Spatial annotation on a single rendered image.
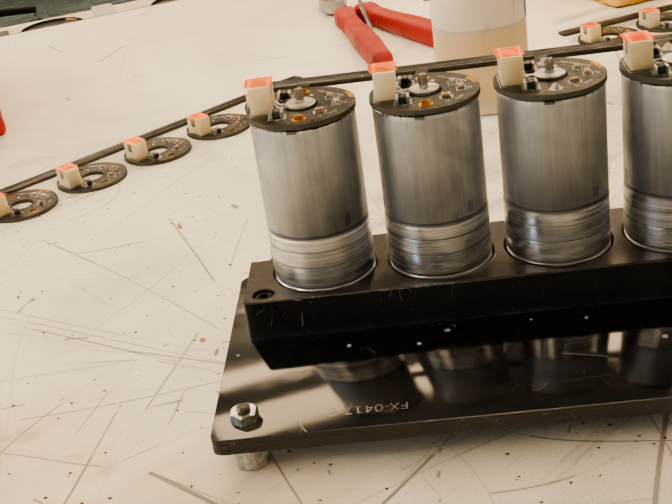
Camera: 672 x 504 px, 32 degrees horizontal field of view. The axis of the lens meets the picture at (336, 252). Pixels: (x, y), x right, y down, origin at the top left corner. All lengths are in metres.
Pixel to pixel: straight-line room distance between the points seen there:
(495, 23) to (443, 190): 0.16
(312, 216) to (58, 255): 0.13
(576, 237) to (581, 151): 0.02
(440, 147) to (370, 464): 0.07
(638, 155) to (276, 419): 0.10
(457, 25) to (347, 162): 0.16
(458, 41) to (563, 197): 0.16
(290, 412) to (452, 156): 0.07
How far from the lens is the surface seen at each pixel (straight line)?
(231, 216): 0.37
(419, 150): 0.25
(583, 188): 0.26
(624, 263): 0.27
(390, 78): 0.26
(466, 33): 0.41
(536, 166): 0.26
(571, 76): 0.26
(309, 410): 0.24
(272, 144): 0.26
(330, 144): 0.25
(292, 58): 0.52
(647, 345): 0.26
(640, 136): 0.26
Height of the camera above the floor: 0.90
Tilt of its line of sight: 26 degrees down
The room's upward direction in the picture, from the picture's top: 8 degrees counter-clockwise
